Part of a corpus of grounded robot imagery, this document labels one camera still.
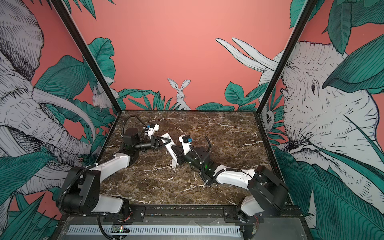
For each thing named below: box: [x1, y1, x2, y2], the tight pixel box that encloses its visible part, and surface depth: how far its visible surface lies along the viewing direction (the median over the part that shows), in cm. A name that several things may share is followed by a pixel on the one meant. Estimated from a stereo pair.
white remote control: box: [161, 132, 179, 166], surface depth 79 cm
